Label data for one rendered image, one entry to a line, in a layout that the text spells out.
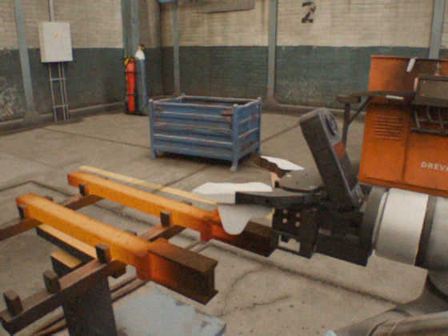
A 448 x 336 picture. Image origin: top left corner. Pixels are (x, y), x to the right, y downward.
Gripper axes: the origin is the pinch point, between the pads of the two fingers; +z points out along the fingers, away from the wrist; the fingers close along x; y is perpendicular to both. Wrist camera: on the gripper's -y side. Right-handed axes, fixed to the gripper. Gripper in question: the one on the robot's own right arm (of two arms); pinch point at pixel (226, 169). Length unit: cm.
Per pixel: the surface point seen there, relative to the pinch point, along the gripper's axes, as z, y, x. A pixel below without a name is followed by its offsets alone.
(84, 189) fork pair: 29.4, 8.5, -3.0
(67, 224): 18.1, 8.0, -13.5
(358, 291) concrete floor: -1, 107, 130
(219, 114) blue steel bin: 187, 47, 268
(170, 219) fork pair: 8.3, 8.7, -2.6
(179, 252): -1.2, 6.6, -11.2
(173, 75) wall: 613, 34, 664
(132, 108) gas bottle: 555, 92, 464
